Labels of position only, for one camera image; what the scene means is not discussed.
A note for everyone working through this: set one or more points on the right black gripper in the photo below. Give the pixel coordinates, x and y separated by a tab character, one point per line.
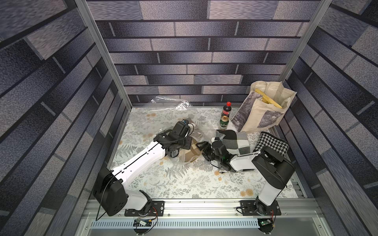
207	150

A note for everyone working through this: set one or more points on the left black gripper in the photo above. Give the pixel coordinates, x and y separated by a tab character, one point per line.
189	141

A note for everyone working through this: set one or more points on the brown plaid scarf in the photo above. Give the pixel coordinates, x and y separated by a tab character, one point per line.
193	153

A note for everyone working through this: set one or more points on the clear plastic vacuum bag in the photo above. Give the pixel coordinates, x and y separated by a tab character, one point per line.
163	116

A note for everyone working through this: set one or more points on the grey black striped scarf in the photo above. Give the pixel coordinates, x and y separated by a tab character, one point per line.
235	142

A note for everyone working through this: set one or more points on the black white houndstooth scarf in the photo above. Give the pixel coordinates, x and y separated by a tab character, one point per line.
268	140

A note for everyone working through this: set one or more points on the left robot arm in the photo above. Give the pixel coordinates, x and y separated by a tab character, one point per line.
110	188

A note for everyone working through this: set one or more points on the beige canvas tote bag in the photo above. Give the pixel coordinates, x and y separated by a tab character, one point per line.
254	115

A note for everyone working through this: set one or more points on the green drink can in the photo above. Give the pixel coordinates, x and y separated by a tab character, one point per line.
224	121

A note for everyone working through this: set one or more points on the dark soy sauce bottle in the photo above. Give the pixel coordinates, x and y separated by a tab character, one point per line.
227	109

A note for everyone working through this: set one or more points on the yellow object in tote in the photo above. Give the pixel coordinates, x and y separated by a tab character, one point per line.
267	99

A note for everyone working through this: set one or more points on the left circuit board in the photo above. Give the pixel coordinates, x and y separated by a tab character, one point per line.
139	222

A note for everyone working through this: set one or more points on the circuit board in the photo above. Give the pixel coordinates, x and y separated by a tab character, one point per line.
139	222
266	226

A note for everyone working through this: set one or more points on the right circuit board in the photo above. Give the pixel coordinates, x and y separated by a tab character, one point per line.
266	226

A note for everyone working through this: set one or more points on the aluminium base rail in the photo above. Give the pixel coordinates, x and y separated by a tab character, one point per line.
210	217

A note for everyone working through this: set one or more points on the aluminium frame post left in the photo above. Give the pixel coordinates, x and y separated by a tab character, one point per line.
96	35

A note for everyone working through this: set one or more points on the aluminium frame post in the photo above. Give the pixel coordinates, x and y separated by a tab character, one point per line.
313	24
96	35

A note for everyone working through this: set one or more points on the aluminium frame post right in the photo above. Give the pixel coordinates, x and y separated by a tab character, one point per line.
313	24

